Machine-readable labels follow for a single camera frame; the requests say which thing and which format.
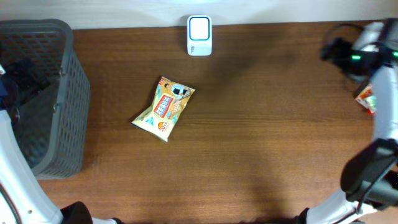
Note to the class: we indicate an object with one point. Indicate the teal small carton box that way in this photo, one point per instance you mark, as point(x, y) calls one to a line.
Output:
point(372, 103)

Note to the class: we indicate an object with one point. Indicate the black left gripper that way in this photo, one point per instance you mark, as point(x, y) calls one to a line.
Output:
point(32, 81)

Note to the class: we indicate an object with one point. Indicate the white barcode scanner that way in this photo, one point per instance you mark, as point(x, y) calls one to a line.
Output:
point(199, 35)

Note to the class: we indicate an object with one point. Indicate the orange small carton box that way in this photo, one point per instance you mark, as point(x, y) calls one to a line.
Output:
point(363, 92)

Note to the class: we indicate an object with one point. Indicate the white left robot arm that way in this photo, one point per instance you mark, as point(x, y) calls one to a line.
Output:
point(24, 199)

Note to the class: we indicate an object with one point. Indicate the grey plastic mesh basket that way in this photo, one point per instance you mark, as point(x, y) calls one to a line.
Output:
point(50, 129)

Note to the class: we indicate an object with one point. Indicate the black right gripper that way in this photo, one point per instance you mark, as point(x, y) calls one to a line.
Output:
point(344, 48)

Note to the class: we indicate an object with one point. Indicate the yellow snack chip bag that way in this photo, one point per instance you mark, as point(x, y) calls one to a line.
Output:
point(161, 116)

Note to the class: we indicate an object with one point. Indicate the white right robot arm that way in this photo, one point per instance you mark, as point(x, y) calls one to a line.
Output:
point(368, 183)

